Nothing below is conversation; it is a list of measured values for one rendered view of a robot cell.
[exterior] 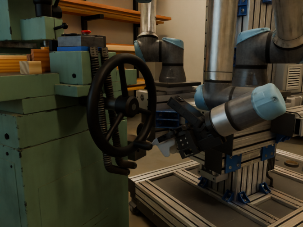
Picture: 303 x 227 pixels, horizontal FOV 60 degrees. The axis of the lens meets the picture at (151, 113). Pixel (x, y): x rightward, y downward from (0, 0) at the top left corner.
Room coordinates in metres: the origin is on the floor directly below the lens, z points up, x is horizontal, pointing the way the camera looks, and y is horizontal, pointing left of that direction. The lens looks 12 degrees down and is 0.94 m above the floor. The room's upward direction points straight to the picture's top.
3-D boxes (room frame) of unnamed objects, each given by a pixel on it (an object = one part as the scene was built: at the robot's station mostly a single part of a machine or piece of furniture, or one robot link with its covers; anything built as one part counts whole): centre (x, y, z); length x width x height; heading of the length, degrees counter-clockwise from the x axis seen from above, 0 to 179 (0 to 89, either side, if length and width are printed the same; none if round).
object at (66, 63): (0.79, 0.20, 0.91); 0.15 x 0.14 x 0.09; 147
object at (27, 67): (0.71, 0.32, 0.92); 0.04 x 0.04 x 0.03; 60
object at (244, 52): (1.04, -0.40, 0.98); 0.13 x 0.12 x 0.14; 55
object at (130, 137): (1.05, 0.09, 0.58); 0.12 x 0.08 x 0.08; 57
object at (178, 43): (1.46, -0.11, 0.98); 0.13 x 0.12 x 0.14; 86
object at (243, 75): (1.04, -0.39, 0.87); 0.15 x 0.15 x 0.10
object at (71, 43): (0.80, 0.19, 0.99); 0.13 x 0.11 x 0.06; 147
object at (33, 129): (0.98, 0.46, 0.76); 0.57 x 0.45 x 0.09; 57
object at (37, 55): (0.87, 0.27, 0.93); 0.25 x 0.01 x 0.07; 147
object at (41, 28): (0.92, 0.37, 1.03); 0.14 x 0.07 x 0.09; 57
